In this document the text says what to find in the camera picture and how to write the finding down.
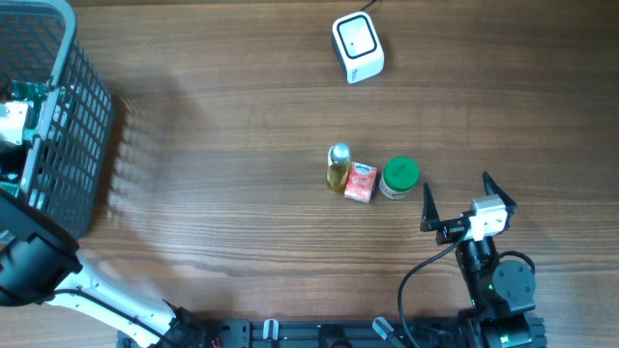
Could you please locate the white barcode scanner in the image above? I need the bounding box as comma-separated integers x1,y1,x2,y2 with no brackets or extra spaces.
332,11,385,84

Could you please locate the green lid white jar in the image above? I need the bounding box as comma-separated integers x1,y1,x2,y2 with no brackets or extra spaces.
379,157,420,199

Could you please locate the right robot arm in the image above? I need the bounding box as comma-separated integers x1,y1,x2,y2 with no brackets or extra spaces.
421,172,547,348

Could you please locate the grey plastic mesh basket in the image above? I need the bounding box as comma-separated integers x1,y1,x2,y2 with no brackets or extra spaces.
1,1,114,239

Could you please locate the green 3M product package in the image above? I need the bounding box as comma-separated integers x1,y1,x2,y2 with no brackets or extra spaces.
1,80,49,197

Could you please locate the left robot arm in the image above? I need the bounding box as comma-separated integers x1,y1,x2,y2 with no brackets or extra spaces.
1,191,207,347

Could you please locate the red Kleenex tissue pack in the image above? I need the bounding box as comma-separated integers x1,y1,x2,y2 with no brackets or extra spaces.
344,161,378,203

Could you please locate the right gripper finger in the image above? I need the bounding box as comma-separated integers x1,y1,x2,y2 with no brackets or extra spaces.
482,171,517,213
420,183,441,232

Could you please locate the yellow liquid bottle silver cap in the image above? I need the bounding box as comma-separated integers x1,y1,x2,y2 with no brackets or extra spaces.
326,143,352,192

